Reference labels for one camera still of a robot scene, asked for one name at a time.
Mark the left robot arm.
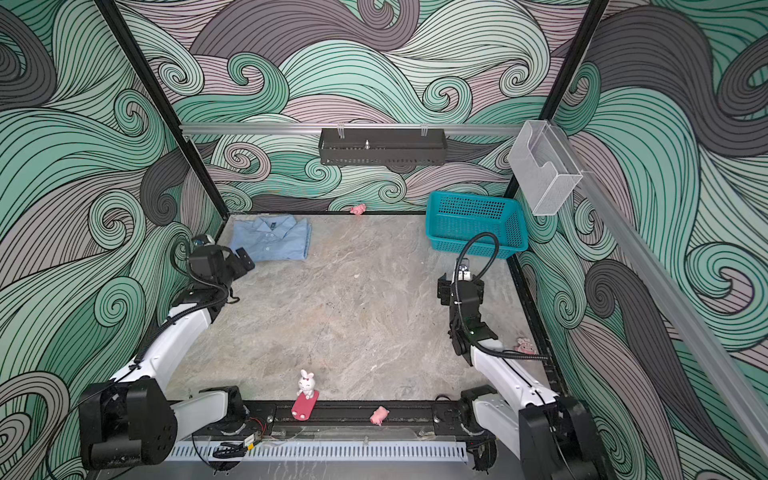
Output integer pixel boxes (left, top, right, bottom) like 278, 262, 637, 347
77, 244, 254, 470

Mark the pink round toy right side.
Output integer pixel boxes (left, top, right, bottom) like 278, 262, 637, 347
514, 337, 537, 355

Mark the small pink toy at back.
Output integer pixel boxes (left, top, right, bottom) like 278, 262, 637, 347
350, 204, 367, 216

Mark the white slotted cable duct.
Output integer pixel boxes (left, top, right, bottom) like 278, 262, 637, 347
164, 441, 469, 463

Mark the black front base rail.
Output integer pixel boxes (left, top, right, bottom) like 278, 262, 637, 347
196, 398, 473, 434

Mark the aluminium rail back wall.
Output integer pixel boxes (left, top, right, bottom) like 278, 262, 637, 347
180, 122, 523, 137

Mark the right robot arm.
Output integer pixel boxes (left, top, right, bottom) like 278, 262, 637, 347
437, 232, 616, 479

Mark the black wall tray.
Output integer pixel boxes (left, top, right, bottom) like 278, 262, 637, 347
318, 128, 448, 168

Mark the light blue long sleeve shirt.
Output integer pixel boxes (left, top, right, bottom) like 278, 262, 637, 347
229, 215, 312, 262

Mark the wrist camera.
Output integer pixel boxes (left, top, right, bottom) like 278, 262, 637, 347
456, 266, 473, 281
191, 234, 216, 249

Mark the teal plastic basket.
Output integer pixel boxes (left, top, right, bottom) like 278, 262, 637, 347
426, 191, 529, 259

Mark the aluminium rail right wall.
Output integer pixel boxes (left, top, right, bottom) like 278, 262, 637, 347
550, 125, 767, 459

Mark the aluminium rail wall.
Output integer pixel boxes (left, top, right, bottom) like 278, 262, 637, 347
180, 122, 523, 137
550, 125, 767, 459

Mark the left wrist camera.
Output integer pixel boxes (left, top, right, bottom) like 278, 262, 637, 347
191, 234, 216, 249

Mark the clear acrylic wall holder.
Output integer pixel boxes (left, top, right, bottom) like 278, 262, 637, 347
507, 120, 583, 216

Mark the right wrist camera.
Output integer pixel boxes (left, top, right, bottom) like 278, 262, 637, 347
456, 266, 473, 281

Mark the small pink pig toy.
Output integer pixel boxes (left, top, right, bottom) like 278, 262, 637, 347
369, 406, 390, 426

